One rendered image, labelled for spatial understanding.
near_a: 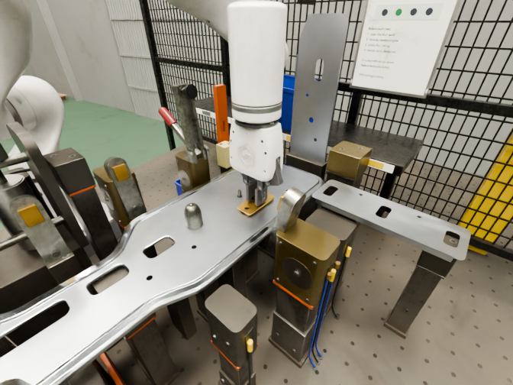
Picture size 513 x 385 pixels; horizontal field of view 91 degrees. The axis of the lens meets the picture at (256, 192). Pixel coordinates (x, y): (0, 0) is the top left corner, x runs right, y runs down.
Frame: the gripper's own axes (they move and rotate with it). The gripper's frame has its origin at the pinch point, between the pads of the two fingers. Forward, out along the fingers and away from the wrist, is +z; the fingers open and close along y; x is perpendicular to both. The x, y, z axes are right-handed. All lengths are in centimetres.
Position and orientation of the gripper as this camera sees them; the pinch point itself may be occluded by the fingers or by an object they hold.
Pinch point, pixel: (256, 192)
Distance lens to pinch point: 52.2
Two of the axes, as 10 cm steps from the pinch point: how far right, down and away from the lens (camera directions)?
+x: 6.5, -4.2, 6.3
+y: 7.6, 3.7, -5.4
